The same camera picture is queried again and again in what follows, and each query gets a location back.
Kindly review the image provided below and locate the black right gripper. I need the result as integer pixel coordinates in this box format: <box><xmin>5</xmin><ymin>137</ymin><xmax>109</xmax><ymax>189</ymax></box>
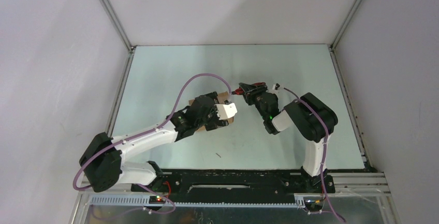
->
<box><xmin>239</xmin><ymin>82</ymin><xmax>269</xmax><ymax>120</ymax></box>

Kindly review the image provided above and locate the brown cardboard express box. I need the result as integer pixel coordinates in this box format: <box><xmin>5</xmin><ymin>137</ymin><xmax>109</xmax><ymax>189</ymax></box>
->
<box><xmin>186</xmin><ymin>92</ymin><xmax>234</xmax><ymax>131</ymax></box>

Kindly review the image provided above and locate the red black utility knife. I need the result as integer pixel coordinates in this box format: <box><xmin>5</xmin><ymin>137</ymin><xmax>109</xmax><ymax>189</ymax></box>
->
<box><xmin>231</xmin><ymin>82</ymin><xmax>268</xmax><ymax>95</ymax></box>

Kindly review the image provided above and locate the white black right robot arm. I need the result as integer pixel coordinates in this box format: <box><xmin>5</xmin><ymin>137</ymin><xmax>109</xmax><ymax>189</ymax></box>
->
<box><xmin>232</xmin><ymin>82</ymin><xmax>338</xmax><ymax>192</ymax></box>

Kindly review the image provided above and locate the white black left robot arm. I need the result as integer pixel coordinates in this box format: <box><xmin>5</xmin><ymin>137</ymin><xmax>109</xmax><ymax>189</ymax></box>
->
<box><xmin>79</xmin><ymin>92</ymin><xmax>238</xmax><ymax>192</ymax></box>

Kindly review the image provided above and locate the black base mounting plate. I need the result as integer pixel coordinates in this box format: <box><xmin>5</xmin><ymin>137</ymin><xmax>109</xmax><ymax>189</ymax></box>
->
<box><xmin>149</xmin><ymin>169</ymin><xmax>335</xmax><ymax>204</ymax></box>

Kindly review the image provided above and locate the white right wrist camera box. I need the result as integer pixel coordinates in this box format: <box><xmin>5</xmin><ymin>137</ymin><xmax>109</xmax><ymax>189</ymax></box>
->
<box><xmin>267</xmin><ymin>83</ymin><xmax>281</xmax><ymax>96</ymax></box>

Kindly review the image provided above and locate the aluminium frame rail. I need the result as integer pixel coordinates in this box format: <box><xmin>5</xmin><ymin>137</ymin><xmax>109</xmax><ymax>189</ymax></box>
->
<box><xmin>70</xmin><ymin>169</ymin><xmax>400</xmax><ymax>223</ymax></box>

